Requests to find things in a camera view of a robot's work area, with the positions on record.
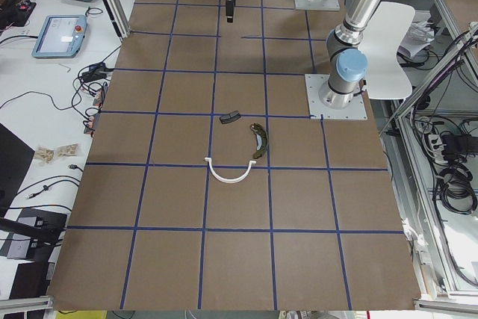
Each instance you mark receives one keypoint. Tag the near blue teach pendant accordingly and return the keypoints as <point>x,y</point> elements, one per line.
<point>60,37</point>

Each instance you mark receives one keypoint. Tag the olive green brake shoe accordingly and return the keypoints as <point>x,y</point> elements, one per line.
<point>262,140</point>

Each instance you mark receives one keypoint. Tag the white curved plastic bracket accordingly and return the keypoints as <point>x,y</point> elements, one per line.
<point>229,176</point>

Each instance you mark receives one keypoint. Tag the bag of wooden pieces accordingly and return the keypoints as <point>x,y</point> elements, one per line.
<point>45,155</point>

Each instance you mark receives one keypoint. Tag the dark grey brake pad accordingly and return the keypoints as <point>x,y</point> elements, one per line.
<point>230,117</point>

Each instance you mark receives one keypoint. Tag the white plastic chair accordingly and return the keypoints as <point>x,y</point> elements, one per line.
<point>385,78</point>

